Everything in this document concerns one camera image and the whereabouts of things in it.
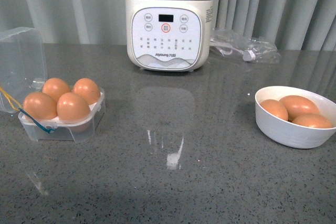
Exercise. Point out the clear plastic bag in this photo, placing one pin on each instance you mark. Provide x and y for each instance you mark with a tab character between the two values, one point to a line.
231	45

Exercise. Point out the blue rubber band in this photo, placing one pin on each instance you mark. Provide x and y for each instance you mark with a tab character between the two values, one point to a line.
47	129

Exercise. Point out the brown egg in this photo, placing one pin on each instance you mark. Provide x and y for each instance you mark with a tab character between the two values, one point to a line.
72	108
275	108
313	120
297	105

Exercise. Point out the brown egg box back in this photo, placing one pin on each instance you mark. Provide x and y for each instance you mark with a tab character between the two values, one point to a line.
55	88

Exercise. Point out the brown egg box front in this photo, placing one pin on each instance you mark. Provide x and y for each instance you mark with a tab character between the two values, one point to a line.
40	106

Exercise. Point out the clear plastic egg box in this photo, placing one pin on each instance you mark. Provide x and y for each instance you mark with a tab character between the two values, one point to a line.
23	71

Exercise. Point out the brown egg front in bowl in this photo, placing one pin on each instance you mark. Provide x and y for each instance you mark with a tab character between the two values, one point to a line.
313	120

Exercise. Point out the white round bowl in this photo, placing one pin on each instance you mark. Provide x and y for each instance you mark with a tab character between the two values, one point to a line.
287	133

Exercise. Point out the brown egg box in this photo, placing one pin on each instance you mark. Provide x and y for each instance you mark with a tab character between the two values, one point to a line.
40	106
87	89
55	88

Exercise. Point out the grey curtain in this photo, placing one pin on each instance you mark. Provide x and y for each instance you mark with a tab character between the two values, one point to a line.
290	24

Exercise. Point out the brown egg box right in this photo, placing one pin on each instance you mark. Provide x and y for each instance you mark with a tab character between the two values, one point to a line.
87	89

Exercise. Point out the yellow rubber band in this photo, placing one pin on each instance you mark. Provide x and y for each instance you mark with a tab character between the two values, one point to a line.
12	102

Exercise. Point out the white soy milk maker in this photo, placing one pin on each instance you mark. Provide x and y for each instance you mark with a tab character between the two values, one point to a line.
168	35

